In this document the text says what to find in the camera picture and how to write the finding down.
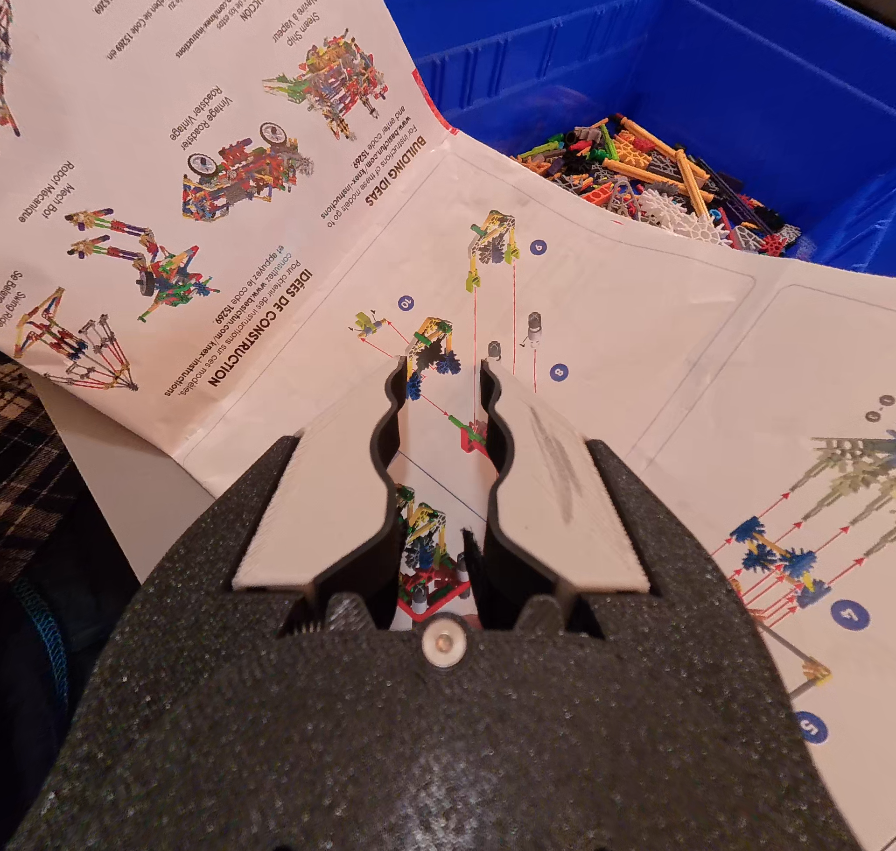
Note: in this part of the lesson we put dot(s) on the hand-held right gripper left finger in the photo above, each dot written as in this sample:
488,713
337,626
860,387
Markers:
315,508

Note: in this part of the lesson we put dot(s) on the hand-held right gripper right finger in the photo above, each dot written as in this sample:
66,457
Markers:
560,508

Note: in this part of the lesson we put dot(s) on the toy building instruction booklet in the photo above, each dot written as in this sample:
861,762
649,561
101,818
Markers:
630,347

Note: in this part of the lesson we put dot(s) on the person's plaid shirt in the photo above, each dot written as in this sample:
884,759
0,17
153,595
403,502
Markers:
35,459

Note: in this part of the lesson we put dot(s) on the dark cloth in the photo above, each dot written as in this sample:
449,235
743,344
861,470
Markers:
28,655

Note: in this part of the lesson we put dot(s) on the pile of colourful toy pieces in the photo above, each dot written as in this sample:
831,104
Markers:
665,179

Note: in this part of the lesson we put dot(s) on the blue plastic parts bin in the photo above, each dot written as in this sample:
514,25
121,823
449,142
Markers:
735,46

